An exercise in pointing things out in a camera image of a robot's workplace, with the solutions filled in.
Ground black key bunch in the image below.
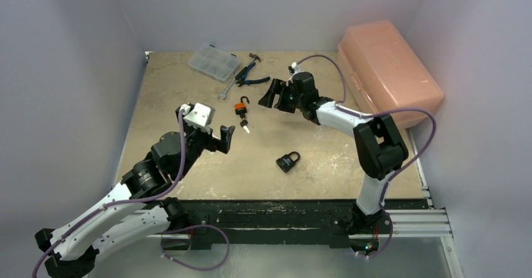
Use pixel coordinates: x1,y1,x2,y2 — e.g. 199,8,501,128
240,119,253,134

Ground orange black padlock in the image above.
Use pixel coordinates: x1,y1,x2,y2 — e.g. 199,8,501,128
235,96,250,119

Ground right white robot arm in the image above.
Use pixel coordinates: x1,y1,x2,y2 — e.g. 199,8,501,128
258,72,408,232

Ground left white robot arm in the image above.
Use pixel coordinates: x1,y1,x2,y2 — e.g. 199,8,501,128
31,122,235,277

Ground small hammer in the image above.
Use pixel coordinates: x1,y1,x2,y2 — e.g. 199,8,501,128
235,53,262,79

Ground silver wrench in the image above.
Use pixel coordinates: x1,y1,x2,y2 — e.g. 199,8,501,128
217,80,236,100

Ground clear plastic organizer box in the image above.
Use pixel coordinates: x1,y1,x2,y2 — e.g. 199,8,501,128
188,44,241,82

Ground pink plastic storage box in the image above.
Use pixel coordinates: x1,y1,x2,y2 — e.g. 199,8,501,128
338,19,444,129

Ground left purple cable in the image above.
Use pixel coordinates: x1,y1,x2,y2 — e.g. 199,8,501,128
31,109,231,278

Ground purple cable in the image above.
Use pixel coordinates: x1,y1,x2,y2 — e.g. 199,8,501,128
295,55,437,260
31,109,231,278

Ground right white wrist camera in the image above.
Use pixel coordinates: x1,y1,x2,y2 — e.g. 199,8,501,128
288,62,302,75

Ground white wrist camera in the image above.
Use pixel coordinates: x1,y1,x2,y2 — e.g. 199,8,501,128
288,62,302,75
176,103,216,134

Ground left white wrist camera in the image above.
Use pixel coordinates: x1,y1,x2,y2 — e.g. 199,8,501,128
176,103,216,134

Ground blue handled pliers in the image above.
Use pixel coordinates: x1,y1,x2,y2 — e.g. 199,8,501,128
234,62,272,88

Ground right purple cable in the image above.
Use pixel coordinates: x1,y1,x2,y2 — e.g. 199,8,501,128
295,55,437,260

